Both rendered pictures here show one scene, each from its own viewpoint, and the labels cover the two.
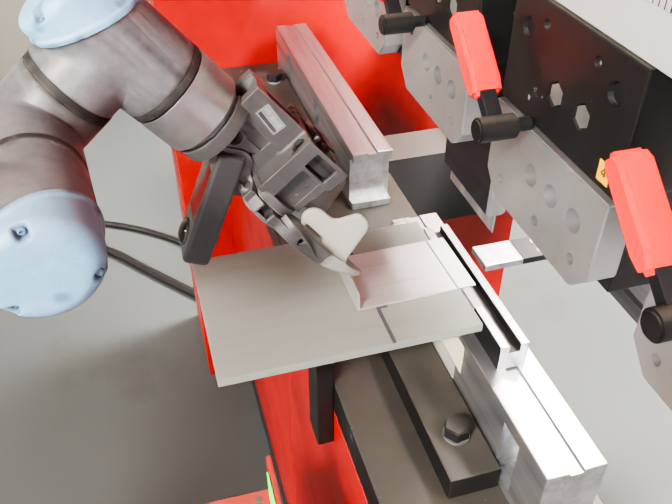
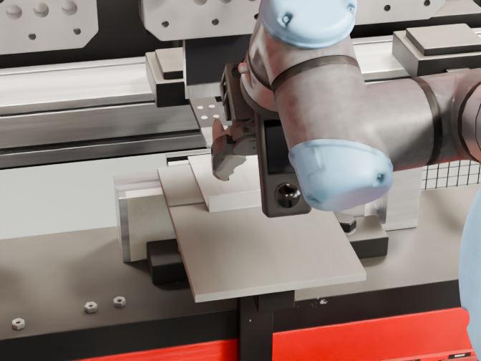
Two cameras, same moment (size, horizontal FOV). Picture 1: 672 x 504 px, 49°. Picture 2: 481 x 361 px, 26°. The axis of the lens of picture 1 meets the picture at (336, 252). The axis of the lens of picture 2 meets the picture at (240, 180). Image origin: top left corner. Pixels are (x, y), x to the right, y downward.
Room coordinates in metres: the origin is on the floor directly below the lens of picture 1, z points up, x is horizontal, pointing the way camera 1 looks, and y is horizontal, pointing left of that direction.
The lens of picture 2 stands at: (0.52, 0.99, 1.63)
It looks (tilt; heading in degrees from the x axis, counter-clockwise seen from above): 30 degrees down; 274
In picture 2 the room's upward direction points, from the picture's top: straight up
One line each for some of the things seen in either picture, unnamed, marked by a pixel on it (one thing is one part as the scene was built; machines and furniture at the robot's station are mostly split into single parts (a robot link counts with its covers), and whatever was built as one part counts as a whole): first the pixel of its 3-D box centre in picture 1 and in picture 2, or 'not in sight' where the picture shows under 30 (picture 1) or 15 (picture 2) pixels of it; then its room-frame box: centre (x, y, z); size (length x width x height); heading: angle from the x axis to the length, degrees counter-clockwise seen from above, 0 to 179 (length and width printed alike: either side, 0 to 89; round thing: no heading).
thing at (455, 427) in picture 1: (456, 429); (345, 223); (0.46, -0.12, 0.91); 0.03 x 0.03 x 0.02
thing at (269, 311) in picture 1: (329, 294); (253, 219); (0.57, 0.01, 1.00); 0.26 x 0.18 x 0.01; 106
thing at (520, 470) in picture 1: (475, 351); (269, 201); (0.56, -0.15, 0.92); 0.39 x 0.06 x 0.10; 16
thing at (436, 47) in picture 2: not in sight; (462, 70); (0.30, -0.39, 1.01); 0.26 x 0.12 x 0.05; 106
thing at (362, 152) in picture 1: (325, 104); not in sight; (1.14, 0.02, 0.92); 0.50 x 0.06 x 0.10; 16
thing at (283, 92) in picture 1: (286, 112); not in sight; (1.17, 0.09, 0.89); 0.30 x 0.05 x 0.03; 16
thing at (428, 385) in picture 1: (418, 372); (268, 248); (0.56, -0.09, 0.89); 0.30 x 0.05 x 0.03; 16
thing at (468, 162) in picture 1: (476, 164); (226, 58); (0.61, -0.14, 1.13); 0.10 x 0.02 x 0.10; 16
